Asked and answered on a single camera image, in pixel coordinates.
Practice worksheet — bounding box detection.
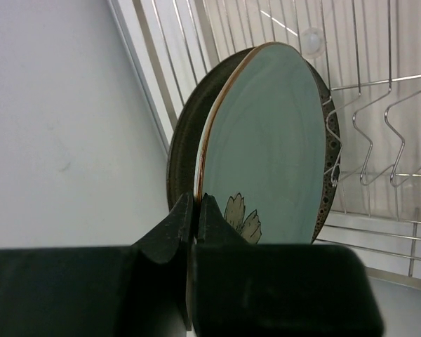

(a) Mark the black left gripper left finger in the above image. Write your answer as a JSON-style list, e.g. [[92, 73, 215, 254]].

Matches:
[[0, 193, 193, 336]]

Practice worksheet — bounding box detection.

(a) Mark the large green floral plate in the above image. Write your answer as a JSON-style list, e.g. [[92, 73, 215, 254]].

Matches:
[[194, 42, 326, 244]]

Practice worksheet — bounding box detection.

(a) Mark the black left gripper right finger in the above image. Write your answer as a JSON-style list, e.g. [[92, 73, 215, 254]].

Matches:
[[194, 196, 385, 336]]

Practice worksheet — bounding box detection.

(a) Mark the brown round plate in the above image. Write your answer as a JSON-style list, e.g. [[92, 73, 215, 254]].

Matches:
[[166, 47, 340, 243]]

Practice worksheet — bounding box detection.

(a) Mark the wire dish rack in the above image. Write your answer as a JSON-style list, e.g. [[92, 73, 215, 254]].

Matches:
[[109, 1, 421, 289]]

